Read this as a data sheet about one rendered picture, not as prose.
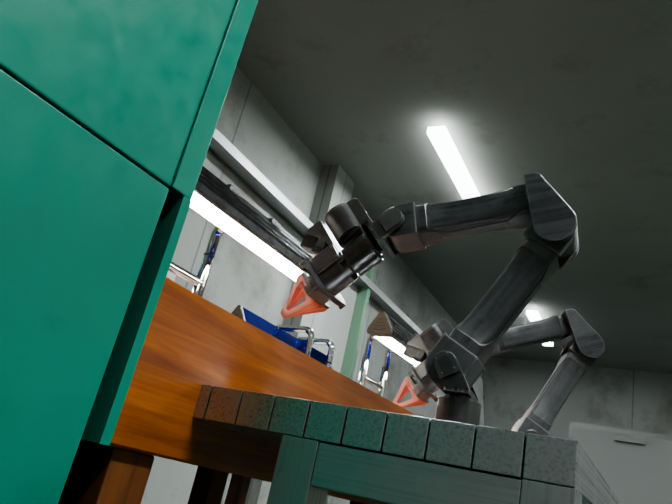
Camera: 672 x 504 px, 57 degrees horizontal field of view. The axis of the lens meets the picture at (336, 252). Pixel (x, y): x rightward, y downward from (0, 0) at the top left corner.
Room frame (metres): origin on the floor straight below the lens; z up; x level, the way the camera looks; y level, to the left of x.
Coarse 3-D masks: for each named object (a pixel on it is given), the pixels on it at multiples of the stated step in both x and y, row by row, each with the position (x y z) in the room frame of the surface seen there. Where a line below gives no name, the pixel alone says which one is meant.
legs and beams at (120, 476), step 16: (80, 448) 0.71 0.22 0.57; (96, 448) 0.70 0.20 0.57; (112, 448) 0.69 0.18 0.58; (80, 464) 0.71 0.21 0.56; (96, 464) 0.70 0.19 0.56; (112, 464) 0.69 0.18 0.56; (128, 464) 0.70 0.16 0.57; (144, 464) 0.72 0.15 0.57; (80, 480) 0.70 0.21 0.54; (96, 480) 0.69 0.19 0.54; (112, 480) 0.69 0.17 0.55; (128, 480) 0.71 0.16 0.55; (144, 480) 0.73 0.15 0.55; (208, 480) 1.69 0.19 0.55; (224, 480) 1.73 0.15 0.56; (240, 480) 2.71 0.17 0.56; (64, 496) 0.71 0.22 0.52; (80, 496) 0.70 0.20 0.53; (96, 496) 0.69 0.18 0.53; (112, 496) 0.70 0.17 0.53; (128, 496) 0.72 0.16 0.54; (192, 496) 1.71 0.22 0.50; (208, 496) 1.69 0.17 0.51; (240, 496) 2.72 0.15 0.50
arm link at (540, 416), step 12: (564, 348) 1.43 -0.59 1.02; (576, 348) 1.37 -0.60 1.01; (564, 360) 1.39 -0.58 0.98; (576, 360) 1.37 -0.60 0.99; (588, 360) 1.37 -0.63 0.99; (564, 372) 1.38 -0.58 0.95; (576, 372) 1.38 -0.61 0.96; (552, 384) 1.39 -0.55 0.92; (564, 384) 1.38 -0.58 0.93; (540, 396) 1.40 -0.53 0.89; (552, 396) 1.38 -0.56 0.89; (564, 396) 1.38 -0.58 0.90; (540, 408) 1.38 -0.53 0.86; (552, 408) 1.38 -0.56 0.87; (528, 420) 1.38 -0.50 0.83; (540, 420) 1.38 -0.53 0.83; (552, 420) 1.38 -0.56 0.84; (540, 432) 1.37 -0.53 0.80
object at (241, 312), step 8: (232, 312) 2.08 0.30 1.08; (240, 312) 2.06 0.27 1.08; (248, 312) 2.10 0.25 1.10; (248, 320) 2.08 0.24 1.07; (256, 320) 2.13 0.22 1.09; (264, 320) 2.19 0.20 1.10; (264, 328) 2.16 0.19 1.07; (272, 328) 2.22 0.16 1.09; (280, 336) 2.25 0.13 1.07; (288, 336) 2.31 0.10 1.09; (288, 344) 2.28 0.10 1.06; (296, 344) 2.34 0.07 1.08; (304, 344) 2.41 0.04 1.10; (312, 352) 2.44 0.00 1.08; (320, 352) 2.52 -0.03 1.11; (320, 360) 2.48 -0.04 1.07
